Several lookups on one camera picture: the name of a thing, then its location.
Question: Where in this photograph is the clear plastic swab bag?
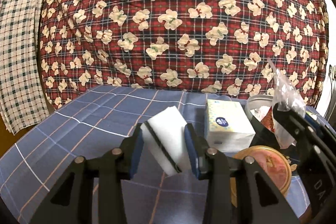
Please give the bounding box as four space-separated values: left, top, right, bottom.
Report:
267 58 306 149

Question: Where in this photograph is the white black melamine sponge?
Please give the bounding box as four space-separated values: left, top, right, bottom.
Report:
141 106 191 176

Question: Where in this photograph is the pink gold tin lid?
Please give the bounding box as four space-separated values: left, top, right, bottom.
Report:
233 145 291 197

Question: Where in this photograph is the round metal tin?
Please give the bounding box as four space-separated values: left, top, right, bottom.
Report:
244 94 273 122

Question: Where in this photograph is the white tissue pack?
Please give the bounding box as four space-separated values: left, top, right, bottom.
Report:
205 99 255 152

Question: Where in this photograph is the blue plaid tablecloth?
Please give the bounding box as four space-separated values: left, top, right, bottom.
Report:
0 85 324 224

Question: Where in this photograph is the green white checked cloth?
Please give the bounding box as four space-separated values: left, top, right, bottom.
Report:
1 0 49 134

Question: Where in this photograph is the red plaid bear blanket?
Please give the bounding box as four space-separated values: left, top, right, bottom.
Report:
40 0 329 108

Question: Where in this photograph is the wall power outlet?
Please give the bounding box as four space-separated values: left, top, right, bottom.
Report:
329 65 336 80

